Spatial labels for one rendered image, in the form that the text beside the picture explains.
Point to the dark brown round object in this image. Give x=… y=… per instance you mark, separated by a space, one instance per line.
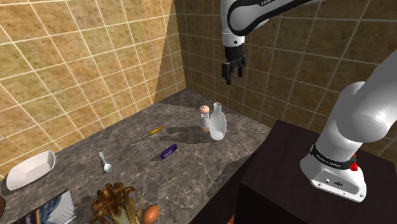
x=2 y=206

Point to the dark robot stand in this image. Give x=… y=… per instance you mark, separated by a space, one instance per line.
x=297 y=186

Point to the white glass bottle vase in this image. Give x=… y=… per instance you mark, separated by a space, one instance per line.
x=217 y=124

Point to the silver spoon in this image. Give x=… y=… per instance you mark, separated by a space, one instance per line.
x=106 y=164

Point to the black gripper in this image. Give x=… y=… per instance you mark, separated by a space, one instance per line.
x=234 y=56

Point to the white rectangular dish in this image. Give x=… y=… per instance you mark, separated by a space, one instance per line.
x=29 y=170

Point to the brown egg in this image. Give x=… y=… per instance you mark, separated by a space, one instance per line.
x=150 y=214

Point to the blue grey book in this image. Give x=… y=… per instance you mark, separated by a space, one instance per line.
x=52 y=211

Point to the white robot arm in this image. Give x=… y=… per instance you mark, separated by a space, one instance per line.
x=356 y=124

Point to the ornate golden vase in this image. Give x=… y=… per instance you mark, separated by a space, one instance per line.
x=116 y=204

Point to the wooden pepper grinder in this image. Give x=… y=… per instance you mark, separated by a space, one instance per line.
x=204 y=119

